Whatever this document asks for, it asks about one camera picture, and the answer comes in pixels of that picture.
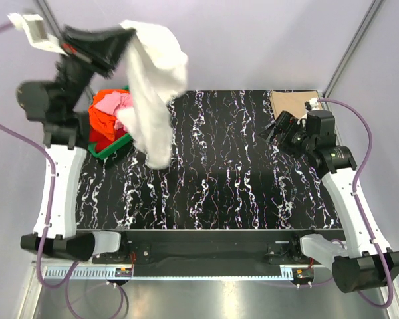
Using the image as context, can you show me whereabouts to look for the purple cable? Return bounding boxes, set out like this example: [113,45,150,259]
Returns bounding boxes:
[314,98,395,308]
[0,21,129,318]

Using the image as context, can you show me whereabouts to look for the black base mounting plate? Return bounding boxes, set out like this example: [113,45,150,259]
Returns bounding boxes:
[92,229,329,278]

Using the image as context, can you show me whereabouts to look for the folded beige t shirt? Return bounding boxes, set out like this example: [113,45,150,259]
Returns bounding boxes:
[270,90,319,120]

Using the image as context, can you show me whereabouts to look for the slotted cable duct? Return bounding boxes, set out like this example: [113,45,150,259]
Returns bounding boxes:
[44,266,132,280]

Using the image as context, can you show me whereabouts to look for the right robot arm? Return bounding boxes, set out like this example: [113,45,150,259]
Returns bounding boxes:
[261,109,399,293]

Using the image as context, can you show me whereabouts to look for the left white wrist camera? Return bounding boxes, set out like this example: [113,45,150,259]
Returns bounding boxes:
[7,13,64,54]

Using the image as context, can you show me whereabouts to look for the pink t shirt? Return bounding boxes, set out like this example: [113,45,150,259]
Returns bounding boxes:
[95,91,135,132]

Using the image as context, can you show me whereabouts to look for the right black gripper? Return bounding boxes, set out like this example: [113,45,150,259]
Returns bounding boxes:
[257,111,315,160]

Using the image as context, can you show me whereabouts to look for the white printed t shirt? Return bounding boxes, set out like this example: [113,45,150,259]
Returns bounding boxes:
[117,20,188,169]

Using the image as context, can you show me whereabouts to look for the green plastic bin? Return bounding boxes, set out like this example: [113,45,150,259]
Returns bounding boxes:
[88,86,132,160]

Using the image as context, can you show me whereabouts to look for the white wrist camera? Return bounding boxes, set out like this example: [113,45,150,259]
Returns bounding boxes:
[7,13,64,54]
[305,98,321,113]

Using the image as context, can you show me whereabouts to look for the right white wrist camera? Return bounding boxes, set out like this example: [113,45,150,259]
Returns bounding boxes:
[305,98,321,113]

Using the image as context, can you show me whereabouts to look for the orange t shirt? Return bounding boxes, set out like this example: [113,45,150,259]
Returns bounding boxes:
[88,89,130,140]

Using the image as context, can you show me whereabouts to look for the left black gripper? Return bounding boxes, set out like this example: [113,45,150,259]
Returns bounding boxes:
[59,25,140,110]

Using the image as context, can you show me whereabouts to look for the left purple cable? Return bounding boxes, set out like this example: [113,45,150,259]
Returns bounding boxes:
[0,21,129,318]

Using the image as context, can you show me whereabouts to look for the red t shirt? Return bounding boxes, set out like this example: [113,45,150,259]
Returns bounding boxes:
[89,128,127,153]

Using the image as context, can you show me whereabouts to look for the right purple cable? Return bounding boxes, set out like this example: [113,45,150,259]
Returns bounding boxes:
[314,98,395,308]

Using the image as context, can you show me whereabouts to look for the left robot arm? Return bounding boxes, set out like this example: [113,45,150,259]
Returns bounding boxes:
[16,27,136,263]

